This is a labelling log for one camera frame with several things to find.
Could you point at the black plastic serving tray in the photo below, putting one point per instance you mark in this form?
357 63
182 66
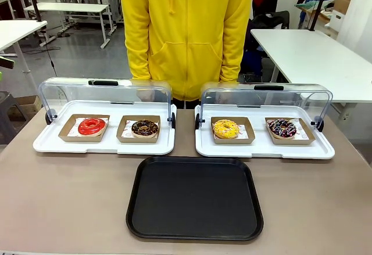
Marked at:
194 197

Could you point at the white table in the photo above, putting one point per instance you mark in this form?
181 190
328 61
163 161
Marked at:
14 32
311 60

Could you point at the yellow glazed sprinkled donut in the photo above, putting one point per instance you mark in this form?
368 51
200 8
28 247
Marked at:
226 129

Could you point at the brown cardboard donut tray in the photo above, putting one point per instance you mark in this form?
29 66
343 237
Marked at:
67 134
123 137
248 137
305 137

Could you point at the white workbench with shelf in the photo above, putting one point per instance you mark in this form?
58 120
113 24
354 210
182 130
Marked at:
75 6

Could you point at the chocolate donut with colourful sprinkles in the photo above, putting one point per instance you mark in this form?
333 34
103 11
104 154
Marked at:
282 128

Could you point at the white storage box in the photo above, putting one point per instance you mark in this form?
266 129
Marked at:
337 18

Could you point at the white display tray base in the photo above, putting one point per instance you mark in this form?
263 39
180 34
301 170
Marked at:
261 150
58 146

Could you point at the red glazed donut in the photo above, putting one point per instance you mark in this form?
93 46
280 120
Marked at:
92 127

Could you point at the black and green gripper part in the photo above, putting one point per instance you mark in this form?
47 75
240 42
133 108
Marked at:
5 62

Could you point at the clear plastic roll-top lid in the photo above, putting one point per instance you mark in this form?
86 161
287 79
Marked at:
87 92
261 96

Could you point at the grey metal stool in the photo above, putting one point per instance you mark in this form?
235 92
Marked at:
10 107

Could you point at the black office chair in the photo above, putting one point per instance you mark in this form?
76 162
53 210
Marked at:
268 21

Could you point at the person in yellow hoodie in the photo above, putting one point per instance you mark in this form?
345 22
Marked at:
186 34

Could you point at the chocolate donut with nut crumbs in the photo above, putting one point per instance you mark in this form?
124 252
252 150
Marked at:
144 128

